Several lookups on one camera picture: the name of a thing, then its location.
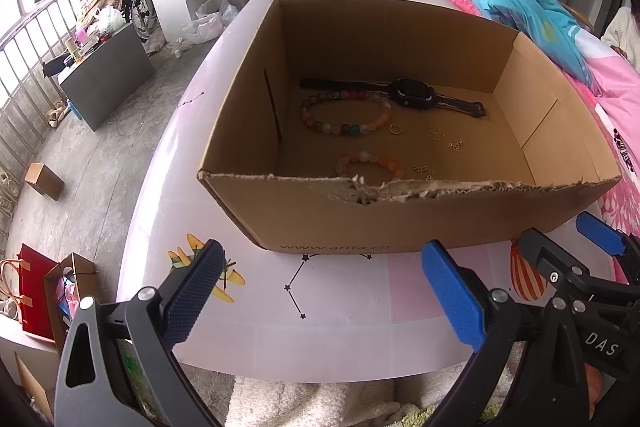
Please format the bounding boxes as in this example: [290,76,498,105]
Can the white bag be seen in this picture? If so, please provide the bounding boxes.
[92,6,126,35]

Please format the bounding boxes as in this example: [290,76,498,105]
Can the grey cabinet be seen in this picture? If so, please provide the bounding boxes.
[57,23,156,132]

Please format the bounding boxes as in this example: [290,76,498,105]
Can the multicolour bead bracelet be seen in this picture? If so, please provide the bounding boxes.
[300,89,393,138]

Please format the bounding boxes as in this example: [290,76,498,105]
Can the cardboard sheet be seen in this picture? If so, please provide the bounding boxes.
[12,349,56,423]

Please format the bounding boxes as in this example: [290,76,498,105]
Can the white plastic bags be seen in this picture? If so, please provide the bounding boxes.
[177,0,240,45]

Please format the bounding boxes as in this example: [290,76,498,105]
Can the white fluffy robe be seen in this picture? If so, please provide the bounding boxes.
[227,369,451,427]

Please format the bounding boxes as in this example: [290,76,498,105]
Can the small brown cardboard box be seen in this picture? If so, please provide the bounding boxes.
[25,163,65,202]

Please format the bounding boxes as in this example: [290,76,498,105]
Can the beige slippers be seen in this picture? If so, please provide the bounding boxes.
[44,101,68,126]

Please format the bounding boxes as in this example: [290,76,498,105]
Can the orange bead bracelet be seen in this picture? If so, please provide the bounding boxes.
[335,152,405,182]

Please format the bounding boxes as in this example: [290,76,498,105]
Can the red paper bag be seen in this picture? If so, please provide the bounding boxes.
[17,243,60,340]

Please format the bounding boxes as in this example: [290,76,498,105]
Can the blue printed quilt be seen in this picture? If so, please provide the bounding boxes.
[467,0,596,88]

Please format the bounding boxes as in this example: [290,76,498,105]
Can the metal window railing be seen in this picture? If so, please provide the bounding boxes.
[0,0,86,238]

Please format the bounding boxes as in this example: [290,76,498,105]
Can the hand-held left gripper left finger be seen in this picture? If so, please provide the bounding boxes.
[54,238,226,427]

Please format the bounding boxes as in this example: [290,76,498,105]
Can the pink printed play mat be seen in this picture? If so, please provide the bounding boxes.
[116,0,640,380]

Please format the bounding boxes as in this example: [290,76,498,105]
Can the small black item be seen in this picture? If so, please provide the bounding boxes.
[41,57,71,78]

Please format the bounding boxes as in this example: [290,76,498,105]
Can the wheelchair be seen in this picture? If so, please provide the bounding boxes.
[121,0,158,40]

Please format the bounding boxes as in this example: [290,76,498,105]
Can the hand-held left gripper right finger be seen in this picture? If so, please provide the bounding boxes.
[421,241,587,427]

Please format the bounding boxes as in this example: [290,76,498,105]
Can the black smartwatch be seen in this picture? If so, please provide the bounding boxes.
[299,78,488,120]

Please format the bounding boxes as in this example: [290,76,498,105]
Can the brown paper bag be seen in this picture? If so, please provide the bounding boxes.
[44,252,101,353]

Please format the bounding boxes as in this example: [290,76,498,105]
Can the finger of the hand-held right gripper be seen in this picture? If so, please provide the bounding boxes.
[575,211,640,284]
[517,227,596,304]

